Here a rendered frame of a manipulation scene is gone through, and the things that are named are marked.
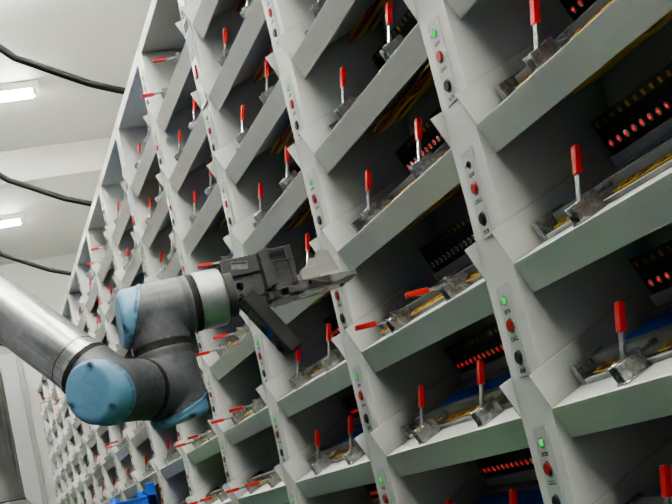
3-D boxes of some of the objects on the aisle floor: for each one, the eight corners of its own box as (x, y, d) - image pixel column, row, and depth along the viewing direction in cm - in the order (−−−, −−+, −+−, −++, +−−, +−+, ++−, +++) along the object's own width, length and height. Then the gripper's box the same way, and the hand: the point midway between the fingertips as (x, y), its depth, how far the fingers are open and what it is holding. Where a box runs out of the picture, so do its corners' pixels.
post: (430, 645, 218) (220, -236, 249) (413, 642, 227) (212, -209, 258) (532, 616, 224) (315, -241, 255) (512, 614, 233) (304, -214, 264)
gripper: (222, 256, 191) (351, 227, 197) (210, 272, 201) (333, 245, 208) (237, 310, 189) (366, 279, 196) (223, 324, 199) (347, 294, 206)
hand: (346, 280), depth 201 cm, fingers open, 3 cm apart
